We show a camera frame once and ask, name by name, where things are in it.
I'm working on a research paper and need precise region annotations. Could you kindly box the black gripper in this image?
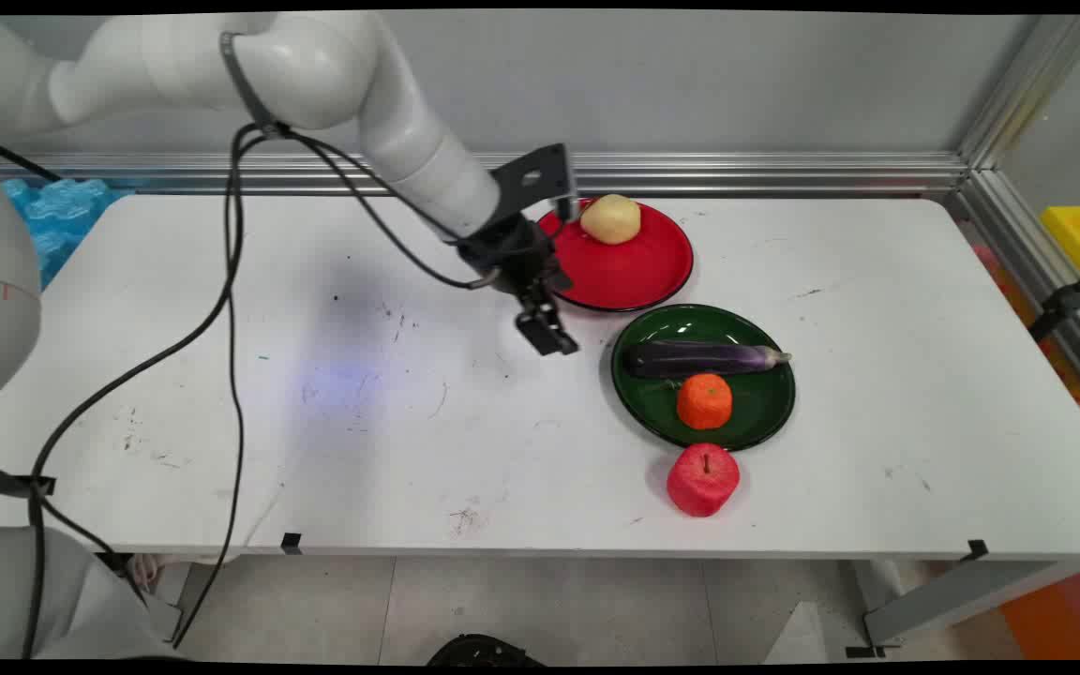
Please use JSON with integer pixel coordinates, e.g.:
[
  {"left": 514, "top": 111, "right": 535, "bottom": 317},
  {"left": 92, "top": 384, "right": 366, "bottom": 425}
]
[{"left": 456, "top": 214, "right": 581, "bottom": 358}]

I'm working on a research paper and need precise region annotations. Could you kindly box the red round plate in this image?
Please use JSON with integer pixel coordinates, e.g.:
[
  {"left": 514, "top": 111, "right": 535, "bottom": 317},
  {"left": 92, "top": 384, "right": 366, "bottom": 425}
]
[{"left": 537, "top": 198, "right": 695, "bottom": 313}]

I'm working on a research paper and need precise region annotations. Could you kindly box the yellow toy potato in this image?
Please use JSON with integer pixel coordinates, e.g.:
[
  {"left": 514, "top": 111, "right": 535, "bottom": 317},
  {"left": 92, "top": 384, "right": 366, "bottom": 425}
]
[{"left": 580, "top": 194, "right": 642, "bottom": 246}]

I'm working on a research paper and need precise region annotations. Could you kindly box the purple toy eggplant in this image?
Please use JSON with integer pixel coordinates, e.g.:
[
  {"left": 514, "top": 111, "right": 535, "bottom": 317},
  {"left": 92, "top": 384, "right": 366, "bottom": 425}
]
[{"left": 622, "top": 339, "right": 793, "bottom": 380}]

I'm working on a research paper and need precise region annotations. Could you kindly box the orange toy tangerine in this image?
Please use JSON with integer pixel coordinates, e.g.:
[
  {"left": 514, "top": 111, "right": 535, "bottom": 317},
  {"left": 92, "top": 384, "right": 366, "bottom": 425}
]
[{"left": 676, "top": 373, "right": 734, "bottom": 431}]

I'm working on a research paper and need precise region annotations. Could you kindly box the dark green round plate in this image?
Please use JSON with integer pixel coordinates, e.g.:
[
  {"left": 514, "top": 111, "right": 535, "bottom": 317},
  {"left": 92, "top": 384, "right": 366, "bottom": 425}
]
[{"left": 610, "top": 304, "right": 797, "bottom": 452}]

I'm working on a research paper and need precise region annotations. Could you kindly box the red toy apple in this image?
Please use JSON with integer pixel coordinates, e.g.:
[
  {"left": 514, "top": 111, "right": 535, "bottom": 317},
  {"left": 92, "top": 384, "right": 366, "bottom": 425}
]
[{"left": 667, "top": 443, "right": 742, "bottom": 518}]

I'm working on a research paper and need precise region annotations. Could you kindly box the black object on floor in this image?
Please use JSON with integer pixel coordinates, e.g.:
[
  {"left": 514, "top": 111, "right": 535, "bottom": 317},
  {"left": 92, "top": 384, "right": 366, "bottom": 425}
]
[{"left": 425, "top": 634, "right": 548, "bottom": 668}]

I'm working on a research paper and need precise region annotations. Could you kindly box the grey table leg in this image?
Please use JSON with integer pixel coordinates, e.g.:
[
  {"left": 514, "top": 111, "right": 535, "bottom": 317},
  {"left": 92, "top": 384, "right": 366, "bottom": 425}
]
[{"left": 845, "top": 559, "right": 1080, "bottom": 659}]

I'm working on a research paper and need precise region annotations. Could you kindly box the blue foam packing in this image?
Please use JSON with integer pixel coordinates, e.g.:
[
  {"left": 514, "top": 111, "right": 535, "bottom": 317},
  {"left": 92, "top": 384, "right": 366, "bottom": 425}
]
[{"left": 2, "top": 177, "right": 133, "bottom": 290}]

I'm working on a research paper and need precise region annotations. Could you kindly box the black tripod leg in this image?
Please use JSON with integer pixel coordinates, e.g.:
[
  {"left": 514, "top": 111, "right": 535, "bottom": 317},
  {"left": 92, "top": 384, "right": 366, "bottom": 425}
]
[{"left": 1027, "top": 249, "right": 1080, "bottom": 343}]

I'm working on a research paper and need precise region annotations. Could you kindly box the orange box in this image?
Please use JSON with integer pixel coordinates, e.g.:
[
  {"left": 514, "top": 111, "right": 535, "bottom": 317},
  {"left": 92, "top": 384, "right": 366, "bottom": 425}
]
[{"left": 999, "top": 561, "right": 1080, "bottom": 661}]

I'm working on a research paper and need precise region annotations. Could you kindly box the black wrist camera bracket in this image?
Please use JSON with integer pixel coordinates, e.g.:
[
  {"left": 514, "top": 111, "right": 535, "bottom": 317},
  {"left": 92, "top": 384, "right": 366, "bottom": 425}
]
[{"left": 489, "top": 143, "right": 580, "bottom": 226}]

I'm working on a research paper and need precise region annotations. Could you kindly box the aluminium frame rail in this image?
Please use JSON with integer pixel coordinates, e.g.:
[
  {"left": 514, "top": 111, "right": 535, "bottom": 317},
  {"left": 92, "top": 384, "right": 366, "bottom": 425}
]
[{"left": 0, "top": 15, "right": 1080, "bottom": 413}]

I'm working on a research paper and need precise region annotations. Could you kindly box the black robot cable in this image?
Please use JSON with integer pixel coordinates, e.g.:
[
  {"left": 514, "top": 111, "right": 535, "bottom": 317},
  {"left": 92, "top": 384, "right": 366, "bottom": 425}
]
[{"left": 21, "top": 122, "right": 503, "bottom": 661}]

